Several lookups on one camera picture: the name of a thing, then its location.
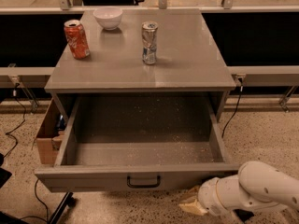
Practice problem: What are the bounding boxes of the white bowl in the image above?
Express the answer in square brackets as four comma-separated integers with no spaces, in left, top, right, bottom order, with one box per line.
[93,7,122,30]

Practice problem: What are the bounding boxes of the grey drawer cabinet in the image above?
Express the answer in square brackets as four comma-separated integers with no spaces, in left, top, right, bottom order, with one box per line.
[45,8,235,114]

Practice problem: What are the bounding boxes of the brown cardboard box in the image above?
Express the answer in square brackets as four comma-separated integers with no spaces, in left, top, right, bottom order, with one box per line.
[36,101,64,164]

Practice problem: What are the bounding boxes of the black top drawer handle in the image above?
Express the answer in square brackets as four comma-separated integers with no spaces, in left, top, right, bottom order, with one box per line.
[127,175,161,189]

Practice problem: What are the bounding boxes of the black power adapter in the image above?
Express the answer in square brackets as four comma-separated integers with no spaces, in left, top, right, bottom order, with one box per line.
[235,209,254,223]

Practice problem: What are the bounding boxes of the orange soda can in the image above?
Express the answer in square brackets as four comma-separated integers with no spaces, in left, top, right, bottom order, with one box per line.
[64,20,90,59]

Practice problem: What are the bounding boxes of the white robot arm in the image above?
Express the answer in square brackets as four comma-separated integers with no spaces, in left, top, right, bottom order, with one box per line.
[178,161,299,217]

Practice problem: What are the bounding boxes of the black cable right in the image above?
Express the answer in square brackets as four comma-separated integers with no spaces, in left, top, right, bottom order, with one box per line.
[221,77,245,139]

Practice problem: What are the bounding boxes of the metal rail bracket left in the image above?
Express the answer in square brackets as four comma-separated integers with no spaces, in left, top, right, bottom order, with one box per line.
[8,75,39,114]

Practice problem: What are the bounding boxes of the crushed silver can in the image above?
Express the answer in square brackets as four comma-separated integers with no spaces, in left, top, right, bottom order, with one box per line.
[141,21,158,65]

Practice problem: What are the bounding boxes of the metal rail bracket right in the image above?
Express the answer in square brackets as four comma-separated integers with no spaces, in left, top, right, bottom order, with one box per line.
[278,86,298,113]

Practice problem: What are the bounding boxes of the metal rail bracket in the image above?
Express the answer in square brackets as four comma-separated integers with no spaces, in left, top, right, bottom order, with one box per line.
[278,86,298,113]
[8,75,39,114]

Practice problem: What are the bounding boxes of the grey top drawer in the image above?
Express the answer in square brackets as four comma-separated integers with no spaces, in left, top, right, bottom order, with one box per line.
[36,95,238,192]

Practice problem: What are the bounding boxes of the black stand leg left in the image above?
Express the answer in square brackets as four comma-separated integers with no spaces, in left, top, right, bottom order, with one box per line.
[47,192,77,224]

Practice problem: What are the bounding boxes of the black floor cable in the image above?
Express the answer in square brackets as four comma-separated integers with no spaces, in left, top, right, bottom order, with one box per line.
[19,178,50,223]

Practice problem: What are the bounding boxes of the black cable left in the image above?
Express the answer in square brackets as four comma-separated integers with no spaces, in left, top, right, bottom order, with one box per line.
[3,82,28,159]

